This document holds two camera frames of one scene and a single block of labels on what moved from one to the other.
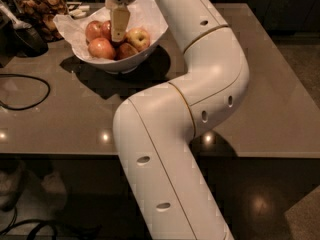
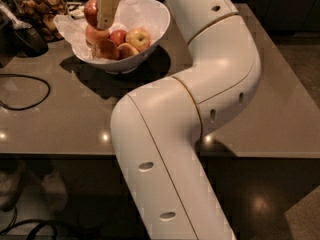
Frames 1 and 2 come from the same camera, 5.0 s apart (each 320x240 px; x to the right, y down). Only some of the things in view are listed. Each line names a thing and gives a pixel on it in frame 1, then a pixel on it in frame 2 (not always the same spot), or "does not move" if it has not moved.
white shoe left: x=11 y=185 does not move
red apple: x=106 y=29 -> x=91 y=12
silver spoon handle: x=16 y=23 does not move
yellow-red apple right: x=139 y=38 does not move
